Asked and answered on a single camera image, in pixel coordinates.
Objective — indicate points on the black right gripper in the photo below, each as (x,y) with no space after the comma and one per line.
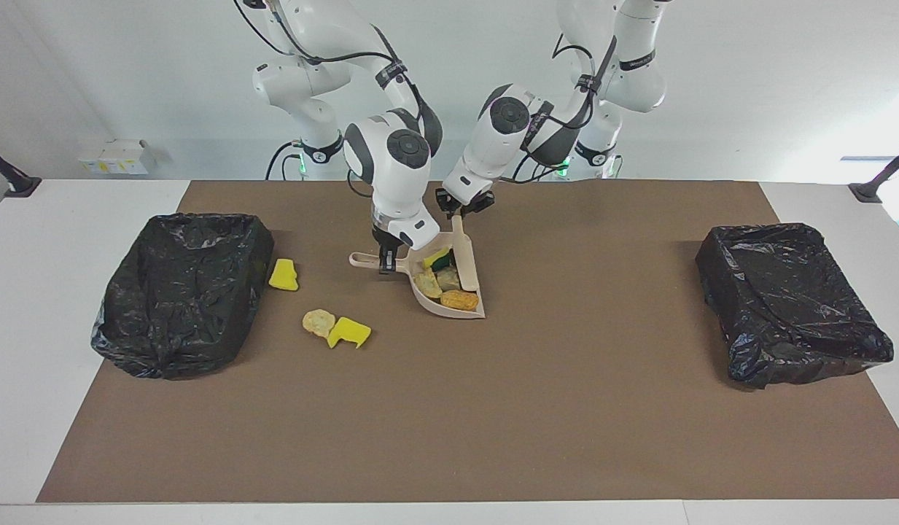
(382,244)

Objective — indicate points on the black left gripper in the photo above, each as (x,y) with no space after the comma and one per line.
(445,204)

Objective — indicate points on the pale cracker chunk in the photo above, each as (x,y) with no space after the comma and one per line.
(427,283)

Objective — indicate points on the beige plastic dustpan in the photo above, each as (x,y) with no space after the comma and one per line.
(429,306)

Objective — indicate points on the beige hand brush black bristles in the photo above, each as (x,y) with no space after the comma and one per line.
(467,262)

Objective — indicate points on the striped orange bread piece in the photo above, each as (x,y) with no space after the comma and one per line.
(449,278)

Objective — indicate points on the notched yellow sponge piece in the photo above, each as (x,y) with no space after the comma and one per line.
(351,333)

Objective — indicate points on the brown bread roll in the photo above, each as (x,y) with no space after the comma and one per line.
(460,300)

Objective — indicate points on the pale bread chunk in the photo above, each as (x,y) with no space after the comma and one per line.
(318,322)

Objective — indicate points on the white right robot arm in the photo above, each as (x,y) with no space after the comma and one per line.
(391,157)

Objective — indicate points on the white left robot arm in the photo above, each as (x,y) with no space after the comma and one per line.
(507,131)

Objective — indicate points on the black bag lined bin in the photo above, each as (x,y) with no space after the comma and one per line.
(179,292)
(784,306)

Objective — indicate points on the brown table mat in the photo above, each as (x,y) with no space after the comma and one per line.
(420,452)

